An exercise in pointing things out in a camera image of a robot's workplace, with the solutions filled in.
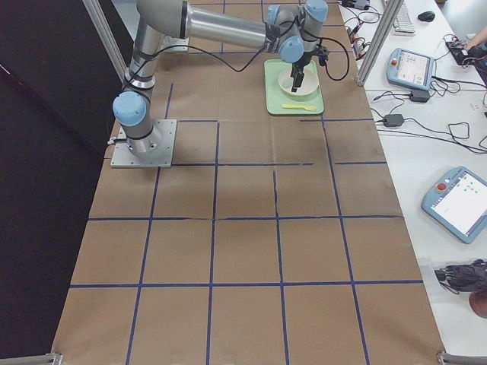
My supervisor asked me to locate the left side aluminium post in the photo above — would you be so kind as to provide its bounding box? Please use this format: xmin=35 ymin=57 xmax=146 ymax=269
xmin=82 ymin=0 xmax=126 ymax=81

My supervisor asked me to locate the upper teach pendant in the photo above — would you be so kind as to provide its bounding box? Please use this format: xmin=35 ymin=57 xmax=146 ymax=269
xmin=386 ymin=48 xmax=434 ymax=91

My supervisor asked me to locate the black power adapter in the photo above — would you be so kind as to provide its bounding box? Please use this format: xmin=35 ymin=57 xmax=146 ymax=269
xmin=409 ymin=90 xmax=431 ymax=103
xmin=383 ymin=113 xmax=404 ymax=128

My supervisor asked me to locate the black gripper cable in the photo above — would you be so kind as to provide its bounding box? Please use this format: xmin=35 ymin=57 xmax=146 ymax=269
xmin=300 ymin=36 xmax=350 ymax=81

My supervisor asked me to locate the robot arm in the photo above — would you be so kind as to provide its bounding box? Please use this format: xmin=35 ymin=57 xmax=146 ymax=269
xmin=113 ymin=1 xmax=329 ymax=157

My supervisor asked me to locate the teach pendant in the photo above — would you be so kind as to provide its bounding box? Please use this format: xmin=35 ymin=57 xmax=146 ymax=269
xmin=386 ymin=48 xmax=434 ymax=91
xmin=422 ymin=166 xmax=486 ymax=244

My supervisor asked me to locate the lower teach pendant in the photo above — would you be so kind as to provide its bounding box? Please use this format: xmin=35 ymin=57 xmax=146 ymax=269
xmin=422 ymin=166 xmax=486 ymax=244

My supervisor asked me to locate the aluminium frame post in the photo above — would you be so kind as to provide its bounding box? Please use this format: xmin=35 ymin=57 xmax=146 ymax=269
xmin=356 ymin=0 xmax=403 ymax=87

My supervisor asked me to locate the black computer mouse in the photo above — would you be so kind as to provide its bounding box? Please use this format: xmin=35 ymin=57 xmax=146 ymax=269
xmin=417 ymin=11 xmax=436 ymax=23

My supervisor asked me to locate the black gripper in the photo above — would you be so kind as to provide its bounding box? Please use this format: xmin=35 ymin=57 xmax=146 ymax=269
xmin=291 ymin=45 xmax=329 ymax=93

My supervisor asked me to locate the yellow plastic fork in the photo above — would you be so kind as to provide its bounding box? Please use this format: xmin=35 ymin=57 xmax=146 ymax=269
xmin=282 ymin=103 xmax=317 ymax=112

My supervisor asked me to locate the light green tray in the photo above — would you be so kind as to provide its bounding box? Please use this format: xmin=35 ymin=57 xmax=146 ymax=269
xmin=264 ymin=59 xmax=324 ymax=115

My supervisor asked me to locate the white round plate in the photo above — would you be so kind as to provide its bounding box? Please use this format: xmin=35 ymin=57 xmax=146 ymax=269
xmin=278 ymin=69 xmax=319 ymax=97

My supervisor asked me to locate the folded dark umbrella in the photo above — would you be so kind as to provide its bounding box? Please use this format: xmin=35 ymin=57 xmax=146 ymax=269
xmin=434 ymin=259 xmax=486 ymax=294

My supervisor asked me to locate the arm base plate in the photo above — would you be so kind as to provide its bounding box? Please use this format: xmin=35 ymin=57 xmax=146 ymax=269
xmin=161 ymin=35 xmax=189 ymax=52
xmin=110 ymin=119 xmax=177 ymax=168

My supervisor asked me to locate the white keyboard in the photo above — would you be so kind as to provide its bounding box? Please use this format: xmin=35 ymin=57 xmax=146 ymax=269
xmin=393 ymin=3 xmax=415 ymax=37

